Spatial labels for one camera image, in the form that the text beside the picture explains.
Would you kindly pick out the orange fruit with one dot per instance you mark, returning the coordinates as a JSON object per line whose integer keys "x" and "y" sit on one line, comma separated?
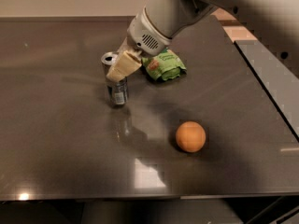
{"x": 190, "y": 136}

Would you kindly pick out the grey side table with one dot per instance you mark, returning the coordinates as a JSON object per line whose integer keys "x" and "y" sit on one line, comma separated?
{"x": 280, "y": 83}

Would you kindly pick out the green snack bag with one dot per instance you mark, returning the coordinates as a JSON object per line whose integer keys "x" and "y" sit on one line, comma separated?
{"x": 165, "y": 66}

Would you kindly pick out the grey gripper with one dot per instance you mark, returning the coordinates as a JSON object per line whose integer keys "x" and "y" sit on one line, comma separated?
{"x": 144, "y": 34}

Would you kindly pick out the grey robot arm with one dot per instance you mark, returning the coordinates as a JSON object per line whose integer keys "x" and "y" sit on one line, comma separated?
{"x": 275, "y": 23}

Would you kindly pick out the silver redbull can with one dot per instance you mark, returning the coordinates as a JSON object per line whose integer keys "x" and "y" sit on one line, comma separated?
{"x": 117, "y": 92}

